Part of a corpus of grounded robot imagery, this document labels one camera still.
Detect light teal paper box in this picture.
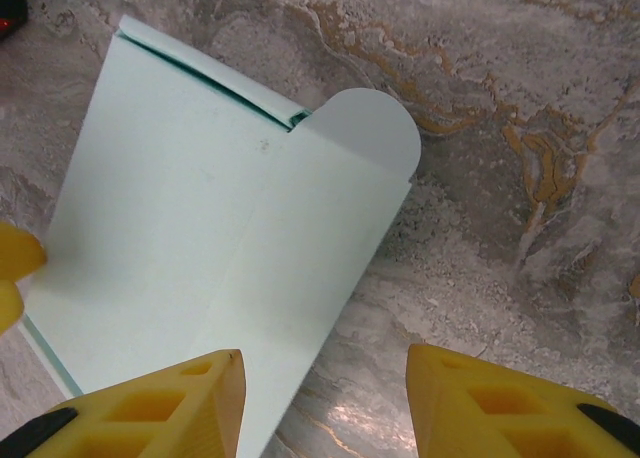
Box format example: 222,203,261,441
19,15,423,458

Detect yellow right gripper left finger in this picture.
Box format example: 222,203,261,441
0,348,247,458

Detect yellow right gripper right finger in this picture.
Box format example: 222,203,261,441
404,342,640,458

